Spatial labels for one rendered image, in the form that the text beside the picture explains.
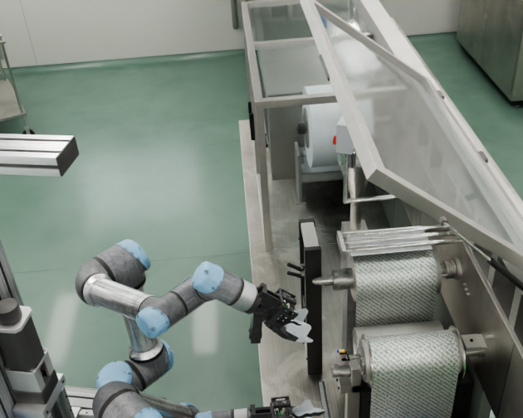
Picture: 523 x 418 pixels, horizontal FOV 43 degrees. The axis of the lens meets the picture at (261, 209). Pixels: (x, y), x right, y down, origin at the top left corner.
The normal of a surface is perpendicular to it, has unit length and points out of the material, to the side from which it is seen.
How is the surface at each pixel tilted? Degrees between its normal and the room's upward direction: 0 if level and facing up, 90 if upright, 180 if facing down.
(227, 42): 90
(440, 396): 90
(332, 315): 0
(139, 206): 0
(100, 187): 0
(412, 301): 92
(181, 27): 90
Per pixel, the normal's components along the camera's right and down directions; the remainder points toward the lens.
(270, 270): -0.06, -0.82
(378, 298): 0.07, 0.59
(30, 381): -0.16, 0.57
